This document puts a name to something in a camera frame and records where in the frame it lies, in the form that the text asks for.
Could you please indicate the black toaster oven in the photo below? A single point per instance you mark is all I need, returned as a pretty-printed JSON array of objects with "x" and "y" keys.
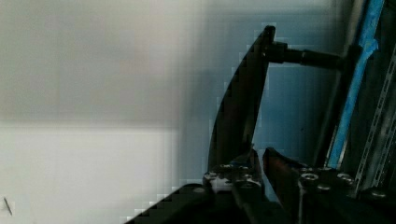
[{"x": 342, "y": 131}]

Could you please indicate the black oven door handle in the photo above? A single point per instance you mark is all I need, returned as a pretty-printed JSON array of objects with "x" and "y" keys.
[{"x": 238, "y": 111}]

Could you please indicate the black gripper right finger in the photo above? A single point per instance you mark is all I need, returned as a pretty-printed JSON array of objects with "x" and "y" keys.
[{"x": 323, "y": 195}]

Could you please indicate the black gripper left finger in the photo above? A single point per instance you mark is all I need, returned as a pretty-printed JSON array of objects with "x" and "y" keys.
[{"x": 231, "y": 193}]

